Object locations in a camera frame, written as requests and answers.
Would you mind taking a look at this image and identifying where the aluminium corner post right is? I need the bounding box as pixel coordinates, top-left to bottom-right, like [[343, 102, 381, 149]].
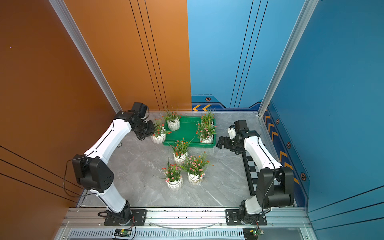
[[258, 0, 319, 117]]

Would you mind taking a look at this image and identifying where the green circuit board right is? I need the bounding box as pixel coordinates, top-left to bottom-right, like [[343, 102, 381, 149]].
[[243, 228, 264, 240]]

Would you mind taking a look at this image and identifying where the black white chessboard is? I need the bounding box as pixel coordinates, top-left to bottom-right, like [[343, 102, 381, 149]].
[[242, 152, 259, 197]]

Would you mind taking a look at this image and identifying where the aluminium corner post left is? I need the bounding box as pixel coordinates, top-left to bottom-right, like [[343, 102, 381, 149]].
[[49, 0, 123, 113]]

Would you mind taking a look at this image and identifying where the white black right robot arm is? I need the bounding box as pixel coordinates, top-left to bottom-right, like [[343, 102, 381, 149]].
[[221, 120, 294, 225]]

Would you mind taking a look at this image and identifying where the orange flower pot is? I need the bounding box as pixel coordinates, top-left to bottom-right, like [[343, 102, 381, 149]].
[[201, 109, 214, 126]]

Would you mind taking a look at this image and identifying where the aluminium corner post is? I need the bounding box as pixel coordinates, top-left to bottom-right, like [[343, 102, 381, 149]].
[[49, 0, 123, 113], [258, 0, 319, 117]]

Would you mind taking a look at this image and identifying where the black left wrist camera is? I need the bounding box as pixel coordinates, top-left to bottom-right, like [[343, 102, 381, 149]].
[[130, 102, 150, 120]]

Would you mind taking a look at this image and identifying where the white vented front panel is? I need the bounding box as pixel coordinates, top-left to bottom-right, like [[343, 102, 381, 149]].
[[66, 228, 244, 240]]

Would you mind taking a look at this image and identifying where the green plastic storage tray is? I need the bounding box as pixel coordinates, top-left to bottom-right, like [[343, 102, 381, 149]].
[[163, 116, 217, 148]]

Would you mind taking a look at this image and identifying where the green circuit board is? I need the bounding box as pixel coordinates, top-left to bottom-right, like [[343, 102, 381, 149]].
[[113, 229, 133, 240], [243, 228, 264, 240]]

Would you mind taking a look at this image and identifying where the green circuit board left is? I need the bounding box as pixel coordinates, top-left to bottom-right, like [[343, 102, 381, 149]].
[[113, 229, 133, 240]]

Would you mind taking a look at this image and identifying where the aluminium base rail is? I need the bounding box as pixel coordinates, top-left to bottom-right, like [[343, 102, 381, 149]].
[[60, 207, 312, 229]]

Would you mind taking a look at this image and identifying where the red flower pot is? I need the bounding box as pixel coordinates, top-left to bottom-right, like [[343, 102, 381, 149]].
[[171, 138, 192, 165], [152, 118, 172, 144], [165, 111, 181, 131]]

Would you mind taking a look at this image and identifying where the pink flower pot large centre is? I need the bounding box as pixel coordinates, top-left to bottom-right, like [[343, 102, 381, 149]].
[[181, 152, 213, 186]]

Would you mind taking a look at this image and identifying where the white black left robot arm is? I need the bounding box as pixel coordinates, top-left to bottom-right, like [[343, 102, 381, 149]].
[[71, 109, 154, 226]]

